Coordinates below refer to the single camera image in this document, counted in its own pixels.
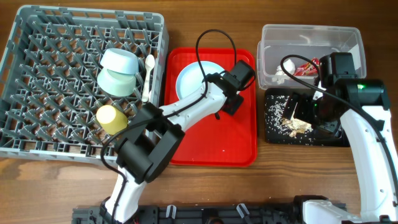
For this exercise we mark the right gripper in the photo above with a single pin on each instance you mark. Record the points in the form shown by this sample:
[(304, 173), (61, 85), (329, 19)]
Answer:
[(304, 99)]

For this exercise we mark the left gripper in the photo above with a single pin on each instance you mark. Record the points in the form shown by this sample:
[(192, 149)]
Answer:
[(235, 107)]

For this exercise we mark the red snack wrapper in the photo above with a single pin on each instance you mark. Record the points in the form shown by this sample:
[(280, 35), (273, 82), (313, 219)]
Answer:
[(306, 69)]

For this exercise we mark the large light blue plate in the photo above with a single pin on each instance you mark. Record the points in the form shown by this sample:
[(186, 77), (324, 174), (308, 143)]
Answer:
[(191, 77)]

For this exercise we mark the white plastic spoon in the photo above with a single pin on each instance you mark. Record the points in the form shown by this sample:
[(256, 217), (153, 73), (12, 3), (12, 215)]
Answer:
[(149, 65)]

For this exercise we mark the green bowl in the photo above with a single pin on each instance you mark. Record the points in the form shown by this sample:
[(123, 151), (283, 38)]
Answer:
[(116, 84)]

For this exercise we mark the yellow cup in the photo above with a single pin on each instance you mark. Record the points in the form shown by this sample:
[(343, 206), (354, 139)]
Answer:
[(111, 119)]

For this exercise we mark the small light blue bowl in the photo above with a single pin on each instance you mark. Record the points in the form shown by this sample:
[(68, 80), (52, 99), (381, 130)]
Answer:
[(120, 61)]

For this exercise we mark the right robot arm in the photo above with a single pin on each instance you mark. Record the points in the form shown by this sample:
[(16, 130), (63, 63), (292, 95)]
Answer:
[(361, 108)]

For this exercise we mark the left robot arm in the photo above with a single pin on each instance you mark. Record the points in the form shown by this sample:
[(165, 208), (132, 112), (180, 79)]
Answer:
[(146, 146)]

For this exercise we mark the grey dishwasher rack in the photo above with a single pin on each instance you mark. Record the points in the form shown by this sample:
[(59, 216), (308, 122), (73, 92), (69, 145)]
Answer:
[(49, 92)]

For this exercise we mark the red plastic tray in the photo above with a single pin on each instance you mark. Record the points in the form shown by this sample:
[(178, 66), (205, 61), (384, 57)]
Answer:
[(228, 142)]

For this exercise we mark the food scraps and rice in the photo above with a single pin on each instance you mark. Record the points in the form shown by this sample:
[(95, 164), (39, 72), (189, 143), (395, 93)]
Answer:
[(276, 125)]

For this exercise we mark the black tray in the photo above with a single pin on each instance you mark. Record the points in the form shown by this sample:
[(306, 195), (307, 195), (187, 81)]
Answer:
[(312, 139)]

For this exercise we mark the clear plastic bin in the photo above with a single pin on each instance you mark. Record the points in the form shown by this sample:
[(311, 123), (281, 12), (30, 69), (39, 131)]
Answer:
[(279, 40)]

